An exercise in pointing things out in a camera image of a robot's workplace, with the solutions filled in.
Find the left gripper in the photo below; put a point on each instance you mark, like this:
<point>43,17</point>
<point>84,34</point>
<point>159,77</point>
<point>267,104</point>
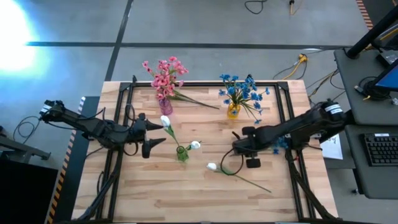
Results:
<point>140,130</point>

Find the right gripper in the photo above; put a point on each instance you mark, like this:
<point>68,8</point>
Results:
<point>252,144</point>

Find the white tulip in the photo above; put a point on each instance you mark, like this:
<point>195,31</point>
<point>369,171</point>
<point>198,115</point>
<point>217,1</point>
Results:
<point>195,144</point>
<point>211,167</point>
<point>165,120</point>

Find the blue flower sprig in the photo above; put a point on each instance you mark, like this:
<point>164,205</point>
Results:
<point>248,93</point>
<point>231,90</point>
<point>281,143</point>

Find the pink flower sprig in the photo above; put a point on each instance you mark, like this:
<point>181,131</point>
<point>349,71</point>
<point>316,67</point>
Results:
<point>164,82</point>
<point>186,97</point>
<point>164,65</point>

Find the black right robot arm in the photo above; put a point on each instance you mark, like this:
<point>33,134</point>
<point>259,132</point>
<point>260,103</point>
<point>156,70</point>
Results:
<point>304,124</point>

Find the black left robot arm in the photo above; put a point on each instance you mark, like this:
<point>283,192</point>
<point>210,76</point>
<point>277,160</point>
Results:
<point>93,126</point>

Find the purple glass vase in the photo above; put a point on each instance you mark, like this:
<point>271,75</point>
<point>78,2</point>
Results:
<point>165,108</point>

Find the yellow glass vase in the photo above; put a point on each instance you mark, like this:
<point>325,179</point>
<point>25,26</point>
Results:
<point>233,112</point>

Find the green glass vase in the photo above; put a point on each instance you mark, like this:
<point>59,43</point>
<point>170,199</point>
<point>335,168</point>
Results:
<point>183,157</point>

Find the white paper sheet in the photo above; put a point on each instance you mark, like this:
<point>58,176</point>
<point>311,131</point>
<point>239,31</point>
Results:
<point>332,151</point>

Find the black mat with hazard stripe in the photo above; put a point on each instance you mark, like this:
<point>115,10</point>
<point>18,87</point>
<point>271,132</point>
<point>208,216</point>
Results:
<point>66,193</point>

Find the grey desk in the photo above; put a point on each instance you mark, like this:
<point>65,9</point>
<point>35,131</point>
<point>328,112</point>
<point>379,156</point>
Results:
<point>351,87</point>
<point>373,180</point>

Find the black keyboard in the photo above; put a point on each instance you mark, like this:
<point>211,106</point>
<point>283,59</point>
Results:
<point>382,151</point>

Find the grey metal stand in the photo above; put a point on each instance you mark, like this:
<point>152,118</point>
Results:
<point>21,148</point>

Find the black monitor stand base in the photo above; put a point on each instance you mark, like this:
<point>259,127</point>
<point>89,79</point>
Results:
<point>373,90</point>

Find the black cabinet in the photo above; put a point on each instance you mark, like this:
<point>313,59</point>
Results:
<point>28,196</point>

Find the monitor with blue screen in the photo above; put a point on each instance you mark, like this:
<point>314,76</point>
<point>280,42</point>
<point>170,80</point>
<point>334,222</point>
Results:
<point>390,79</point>

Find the black slanted pole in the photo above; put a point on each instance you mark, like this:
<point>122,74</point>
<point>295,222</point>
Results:
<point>370,34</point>

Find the small black desk box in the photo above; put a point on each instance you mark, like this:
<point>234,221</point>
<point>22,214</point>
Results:
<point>388,56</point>

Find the orange black striped tape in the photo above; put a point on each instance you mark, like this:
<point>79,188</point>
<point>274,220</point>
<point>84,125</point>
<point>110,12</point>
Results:
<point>363,12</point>

